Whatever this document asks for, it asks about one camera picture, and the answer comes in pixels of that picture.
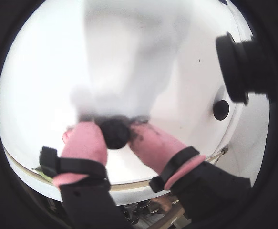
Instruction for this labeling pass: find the pink covered gripper finger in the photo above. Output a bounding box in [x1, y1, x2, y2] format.
[39, 121, 134, 229]

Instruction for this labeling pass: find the pink stained gripper finger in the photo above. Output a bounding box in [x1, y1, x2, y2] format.
[128, 123, 257, 221]

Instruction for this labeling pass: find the large dark blueberry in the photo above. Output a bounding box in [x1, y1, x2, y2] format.
[213, 100, 230, 121]

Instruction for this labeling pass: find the black camera circuit board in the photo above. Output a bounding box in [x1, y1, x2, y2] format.
[216, 32, 277, 105]

